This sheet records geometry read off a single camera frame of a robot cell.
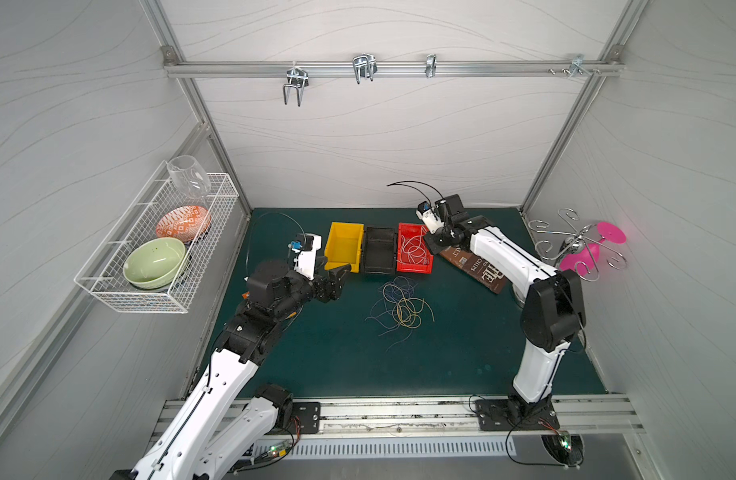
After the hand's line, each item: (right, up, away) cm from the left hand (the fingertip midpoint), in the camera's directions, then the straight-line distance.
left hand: (338, 263), depth 68 cm
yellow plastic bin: (-3, +3, +38) cm, 38 cm away
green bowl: (-39, +1, -5) cm, 39 cm away
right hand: (+26, +7, +25) cm, 37 cm away
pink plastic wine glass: (+58, 0, +3) cm, 58 cm away
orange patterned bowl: (-38, +10, +4) cm, 39 cm away
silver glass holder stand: (+58, +4, +6) cm, 59 cm away
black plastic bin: (+10, -1, +41) cm, 42 cm away
